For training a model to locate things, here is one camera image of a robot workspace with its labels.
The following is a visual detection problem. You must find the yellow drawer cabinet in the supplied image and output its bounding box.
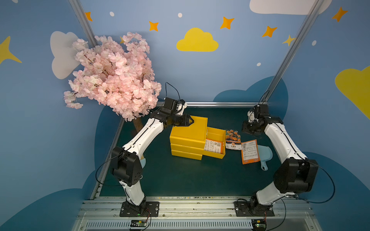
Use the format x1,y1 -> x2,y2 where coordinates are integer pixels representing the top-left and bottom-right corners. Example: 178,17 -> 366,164
170,116 -> 208,160

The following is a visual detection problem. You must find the yellow top drawer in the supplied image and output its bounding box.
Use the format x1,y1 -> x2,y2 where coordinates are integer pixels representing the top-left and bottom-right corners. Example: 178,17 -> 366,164
202,127 -> 226,159

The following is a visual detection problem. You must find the orange white-label seed bag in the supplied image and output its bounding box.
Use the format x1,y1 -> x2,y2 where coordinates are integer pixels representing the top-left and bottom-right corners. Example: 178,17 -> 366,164
241,140 -> 260,165

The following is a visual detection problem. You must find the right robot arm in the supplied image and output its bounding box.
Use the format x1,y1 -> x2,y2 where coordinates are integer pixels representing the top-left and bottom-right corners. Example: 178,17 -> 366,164
242,104 -> 319,210

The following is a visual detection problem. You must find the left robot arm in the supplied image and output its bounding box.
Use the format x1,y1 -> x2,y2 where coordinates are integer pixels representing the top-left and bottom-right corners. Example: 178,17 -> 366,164
110,98 -> 194,210

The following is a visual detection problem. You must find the light blue right scoop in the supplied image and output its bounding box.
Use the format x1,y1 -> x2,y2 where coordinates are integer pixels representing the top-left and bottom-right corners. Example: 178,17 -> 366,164
257,145 -> 273,171

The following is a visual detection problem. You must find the back horizontal aluminium profile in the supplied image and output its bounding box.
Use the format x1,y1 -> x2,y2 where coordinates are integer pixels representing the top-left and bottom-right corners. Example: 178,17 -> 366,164
186,102 -> 268,108

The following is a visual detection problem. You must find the pink cherry blossom tree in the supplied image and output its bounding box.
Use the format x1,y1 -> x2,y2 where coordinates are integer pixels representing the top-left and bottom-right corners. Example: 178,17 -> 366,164
64,32 -> 161,131

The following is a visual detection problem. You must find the right controller board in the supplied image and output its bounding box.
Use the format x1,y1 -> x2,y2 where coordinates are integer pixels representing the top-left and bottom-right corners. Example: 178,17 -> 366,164
251,219 -> 267,231

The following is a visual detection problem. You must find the controller board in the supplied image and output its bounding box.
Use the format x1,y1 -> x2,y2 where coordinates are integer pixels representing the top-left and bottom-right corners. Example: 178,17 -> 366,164
251,219 -> 267,231
130,219 -> 148,229

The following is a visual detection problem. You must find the left controller board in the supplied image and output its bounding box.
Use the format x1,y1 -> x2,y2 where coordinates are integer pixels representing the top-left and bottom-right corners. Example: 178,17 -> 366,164
130,219 -> 148,229

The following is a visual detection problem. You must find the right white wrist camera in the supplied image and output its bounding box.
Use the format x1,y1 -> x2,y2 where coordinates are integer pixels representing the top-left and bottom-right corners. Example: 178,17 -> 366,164
248,110 -> 256,123

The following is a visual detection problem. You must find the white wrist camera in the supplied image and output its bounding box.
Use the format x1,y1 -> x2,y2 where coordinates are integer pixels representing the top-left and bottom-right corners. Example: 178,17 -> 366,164
248,110 -> 256,123
175,99 -> 187,116

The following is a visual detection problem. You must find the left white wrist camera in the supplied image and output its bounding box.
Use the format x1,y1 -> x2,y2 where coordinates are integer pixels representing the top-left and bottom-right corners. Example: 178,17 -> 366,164
175,99 -> 187,116

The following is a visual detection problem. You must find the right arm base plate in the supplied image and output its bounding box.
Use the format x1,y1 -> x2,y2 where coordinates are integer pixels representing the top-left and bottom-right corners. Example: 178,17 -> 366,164
234,200 -> 275,217

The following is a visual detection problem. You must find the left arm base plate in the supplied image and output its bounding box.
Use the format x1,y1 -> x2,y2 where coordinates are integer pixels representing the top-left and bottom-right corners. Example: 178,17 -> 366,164
119,201 -> 160,217

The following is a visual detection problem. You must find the aluminium mounting rail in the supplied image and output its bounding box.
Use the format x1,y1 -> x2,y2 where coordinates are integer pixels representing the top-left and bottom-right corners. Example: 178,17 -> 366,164
72,196 -> 322,231

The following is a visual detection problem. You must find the right corner aluminium post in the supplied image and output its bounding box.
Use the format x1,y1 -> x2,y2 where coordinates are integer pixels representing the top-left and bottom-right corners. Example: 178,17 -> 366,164
259,0 -> 324,104

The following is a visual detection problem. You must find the corner aluminium post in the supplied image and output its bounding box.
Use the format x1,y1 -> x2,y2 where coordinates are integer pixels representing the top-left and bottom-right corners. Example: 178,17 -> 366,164
259,0 -> 324,104
69,0 -> 97,47

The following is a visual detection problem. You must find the left corner aluminium post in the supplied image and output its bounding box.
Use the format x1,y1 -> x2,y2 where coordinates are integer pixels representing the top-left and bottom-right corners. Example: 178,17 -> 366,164
69,0 -> 97,47

